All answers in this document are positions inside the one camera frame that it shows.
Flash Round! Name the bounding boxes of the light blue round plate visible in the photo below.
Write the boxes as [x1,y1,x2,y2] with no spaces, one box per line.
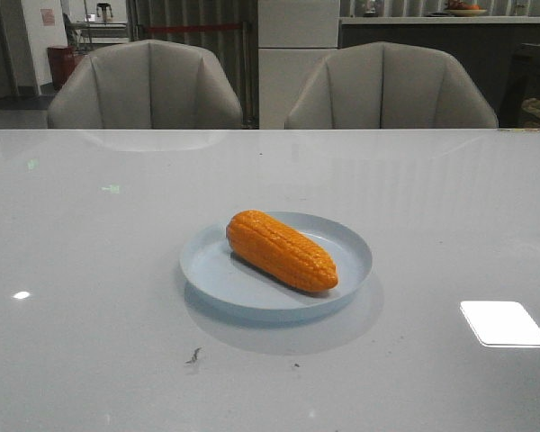
[180,211,373,323]

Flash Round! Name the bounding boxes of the red barrier belt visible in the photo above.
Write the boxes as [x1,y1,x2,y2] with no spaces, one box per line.
[143,22,243,34]

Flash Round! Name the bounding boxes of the background metal table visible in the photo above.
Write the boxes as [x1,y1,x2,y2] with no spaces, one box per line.
[69,22,130,47]

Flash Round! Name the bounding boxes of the white cabinet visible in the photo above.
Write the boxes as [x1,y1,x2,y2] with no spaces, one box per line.
[257,1,340,130]

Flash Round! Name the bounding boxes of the left beige upholstered chair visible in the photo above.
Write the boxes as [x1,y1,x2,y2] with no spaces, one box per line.
[47,40,242,130]

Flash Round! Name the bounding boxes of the grey counter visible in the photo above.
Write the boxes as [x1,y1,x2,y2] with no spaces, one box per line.
[338,16,540,112]

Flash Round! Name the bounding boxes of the red bin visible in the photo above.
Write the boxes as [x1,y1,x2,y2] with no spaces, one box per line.
[47,46,81,90]

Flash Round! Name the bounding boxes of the pink wall notice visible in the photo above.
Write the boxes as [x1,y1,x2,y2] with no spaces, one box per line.
[40,8,56,26]

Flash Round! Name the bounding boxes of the orange toy corn cob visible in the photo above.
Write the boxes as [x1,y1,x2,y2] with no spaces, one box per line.
[226,210,338,293]

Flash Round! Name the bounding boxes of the beige upholstered chair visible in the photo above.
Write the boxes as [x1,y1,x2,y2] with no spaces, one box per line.
[284,41,499,130]
[47,40,242,130]

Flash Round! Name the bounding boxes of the right beige upholstered chair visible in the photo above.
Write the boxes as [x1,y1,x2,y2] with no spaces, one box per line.
[284,41,499,130]

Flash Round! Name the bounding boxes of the fruit bowl on counter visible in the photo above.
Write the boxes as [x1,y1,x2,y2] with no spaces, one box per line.
[445,0,486,17]

